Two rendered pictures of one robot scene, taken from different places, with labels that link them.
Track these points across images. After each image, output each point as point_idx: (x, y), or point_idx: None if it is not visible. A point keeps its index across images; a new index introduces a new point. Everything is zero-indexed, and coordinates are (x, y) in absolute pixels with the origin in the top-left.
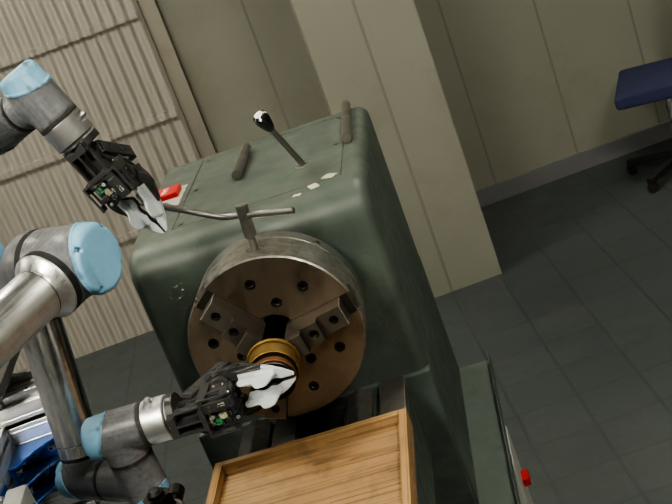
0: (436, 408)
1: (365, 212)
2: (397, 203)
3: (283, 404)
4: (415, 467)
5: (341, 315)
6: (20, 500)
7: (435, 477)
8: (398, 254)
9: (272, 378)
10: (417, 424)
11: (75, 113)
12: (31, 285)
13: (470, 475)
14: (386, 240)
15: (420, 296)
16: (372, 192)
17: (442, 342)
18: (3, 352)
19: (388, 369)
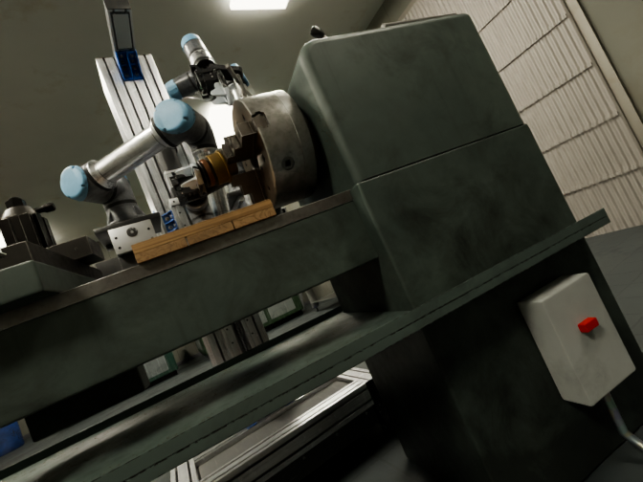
0: (368, 217)
1: (301, 61)
2: (478, 78)
3: (253, 198)
4: (264, 244)
5: (238, 131)
6: (134, 223)
7: (386, 276)
8: (379, 99)
9: (192, 170)
10: (347, 227)
11: (195, 52)
12: (144, 129)
13: (415, 283)
14: (326, 82)
15: (444, 142)
16: (331, 50)
17: (506, 188)
18: (121, 156)
19: (343, 186)
